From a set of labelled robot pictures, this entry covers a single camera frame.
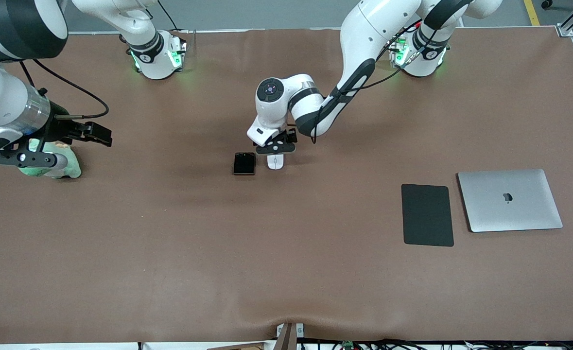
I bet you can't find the black phone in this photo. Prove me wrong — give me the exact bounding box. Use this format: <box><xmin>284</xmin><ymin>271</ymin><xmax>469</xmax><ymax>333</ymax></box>
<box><xmin>233</xmin><ymin>152</ymin><xmax>257</xmax><ymax>176</ymax></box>

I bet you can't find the black mouse pad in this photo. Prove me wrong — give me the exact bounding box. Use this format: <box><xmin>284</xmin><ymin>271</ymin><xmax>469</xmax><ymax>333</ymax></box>
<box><xmin>401</xmin><ymin>183</ymin><xmax>455</xmax><ymax>247</ymax></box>

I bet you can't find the green dinosaur plush toy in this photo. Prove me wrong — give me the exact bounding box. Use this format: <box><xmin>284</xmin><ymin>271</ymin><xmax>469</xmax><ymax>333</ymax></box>
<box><xmin>19</xmin><ymin>140</ymin><xmax>82</xmax><ymax>180</ymax></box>

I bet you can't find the brown table cover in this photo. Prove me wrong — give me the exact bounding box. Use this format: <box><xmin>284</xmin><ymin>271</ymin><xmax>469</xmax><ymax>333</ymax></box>
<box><xmin>0</xmin><ymin>27</ymin><xmax>573</xmax><ymax>345</ymax></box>

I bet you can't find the brown wooden board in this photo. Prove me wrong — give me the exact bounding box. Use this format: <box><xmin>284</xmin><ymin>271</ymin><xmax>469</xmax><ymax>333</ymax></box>
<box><xmin>208</xmin><ymin>342</ymin><xmax>270</xmax><ymax>350</ymax></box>

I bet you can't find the silver closed laptop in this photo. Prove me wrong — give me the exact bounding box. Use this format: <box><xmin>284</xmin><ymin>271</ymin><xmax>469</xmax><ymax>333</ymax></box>
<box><xmin>457</xmin><ymin>168</ymin><xmax>564</xmax><ymax>233</ymax></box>

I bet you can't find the black right arm wrist cable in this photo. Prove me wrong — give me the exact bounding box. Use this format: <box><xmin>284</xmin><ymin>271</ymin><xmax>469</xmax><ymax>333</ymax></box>
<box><xmin>18</xmin><ymin>58</ymin><xmax>110</xmax><ymax>121</ymax></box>

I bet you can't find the black arm wrist cable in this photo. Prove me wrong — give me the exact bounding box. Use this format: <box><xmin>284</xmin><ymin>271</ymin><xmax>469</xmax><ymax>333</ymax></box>
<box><xmin>18</xmin><ymin>58</ymin><xmax>110</xmax><ymax>121</ymax></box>
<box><xmin>312</xmin><ymin>19</ymin><xmax>425</xmax><ymax>145</ymax></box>

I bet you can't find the black left arm wrist cable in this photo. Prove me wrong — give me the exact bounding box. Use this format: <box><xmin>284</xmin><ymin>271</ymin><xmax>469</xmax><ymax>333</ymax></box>
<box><xmin>312</xmin><ymin>19</ymin><xmax>425</xmax><ymax>145</ymax></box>

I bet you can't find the black right arm base cable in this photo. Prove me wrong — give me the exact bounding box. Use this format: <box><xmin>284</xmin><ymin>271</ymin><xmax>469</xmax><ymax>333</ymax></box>
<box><xmin>157</xmin><ymin>0</ymin><xmax>181</xmax><ymax>32</ymax></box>

